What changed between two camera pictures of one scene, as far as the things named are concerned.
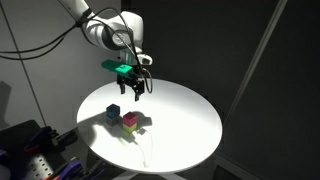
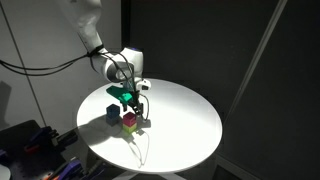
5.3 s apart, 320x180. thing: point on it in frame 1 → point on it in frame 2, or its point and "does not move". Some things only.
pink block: x=129 y=119 does not move
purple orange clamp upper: x=47 y=140 does not move
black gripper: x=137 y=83 → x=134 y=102
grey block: x=113 y=121 does not move
